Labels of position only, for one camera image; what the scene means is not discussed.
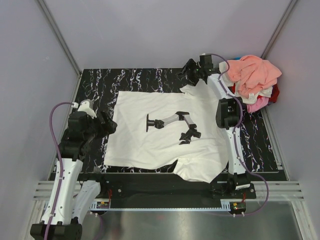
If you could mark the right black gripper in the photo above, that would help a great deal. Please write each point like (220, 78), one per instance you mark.
(191, 65)

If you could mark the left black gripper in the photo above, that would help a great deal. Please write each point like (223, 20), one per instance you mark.
(107, 128)

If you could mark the white t-shirt robot print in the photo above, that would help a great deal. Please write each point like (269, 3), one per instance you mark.
(135, 145)

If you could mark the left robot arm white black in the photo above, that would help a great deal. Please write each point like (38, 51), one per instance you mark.
(66, 210)

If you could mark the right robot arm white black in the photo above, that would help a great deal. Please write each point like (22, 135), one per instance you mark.
(229, 117)

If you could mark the salmon pink t-shirt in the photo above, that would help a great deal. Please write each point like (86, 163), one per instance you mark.
(251, 75)

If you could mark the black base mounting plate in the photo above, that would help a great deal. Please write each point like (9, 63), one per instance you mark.
(124, 185)

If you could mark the cream white t-shirt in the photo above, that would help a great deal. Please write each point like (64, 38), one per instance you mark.
(252, 98)

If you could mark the red t-shirt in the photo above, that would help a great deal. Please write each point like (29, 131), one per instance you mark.
(273, 96)

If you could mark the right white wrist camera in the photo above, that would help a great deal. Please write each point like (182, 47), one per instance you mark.
(205, 60)

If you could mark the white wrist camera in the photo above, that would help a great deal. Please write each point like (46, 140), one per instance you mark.
(205, 60)
(85, 106)

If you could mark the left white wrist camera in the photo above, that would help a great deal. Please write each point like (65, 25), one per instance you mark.
(85, 106)

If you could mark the right aluminium frame post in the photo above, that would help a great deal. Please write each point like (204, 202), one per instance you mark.
(279, 27)

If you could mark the aluminium frame post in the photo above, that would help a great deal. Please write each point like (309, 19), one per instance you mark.
(279, 27)
(58, 35)

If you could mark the left aluminium frame post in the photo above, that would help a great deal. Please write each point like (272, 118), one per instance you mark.
(58, 35)

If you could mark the aluminium front rail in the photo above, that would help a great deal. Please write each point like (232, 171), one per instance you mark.
(278, 190)

